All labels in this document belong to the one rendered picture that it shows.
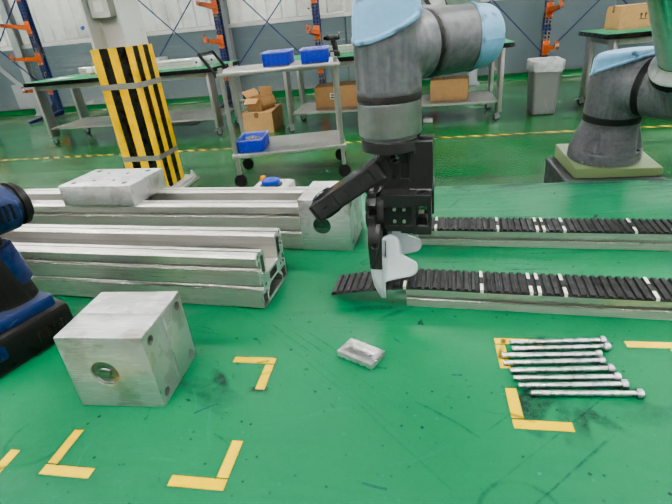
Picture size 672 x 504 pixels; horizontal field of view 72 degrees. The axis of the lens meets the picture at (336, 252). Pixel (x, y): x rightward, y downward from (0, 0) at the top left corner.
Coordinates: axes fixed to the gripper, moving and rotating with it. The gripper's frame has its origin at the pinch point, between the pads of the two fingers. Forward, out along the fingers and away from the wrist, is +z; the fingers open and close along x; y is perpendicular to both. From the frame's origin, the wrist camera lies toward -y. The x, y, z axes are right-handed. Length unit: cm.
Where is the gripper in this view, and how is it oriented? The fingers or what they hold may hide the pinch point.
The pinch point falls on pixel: (381, 278)
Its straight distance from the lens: 65.8
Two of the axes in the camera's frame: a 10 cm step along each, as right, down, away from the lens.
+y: 9.7, 0.3, -2.5
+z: 0.9, 8.9, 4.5
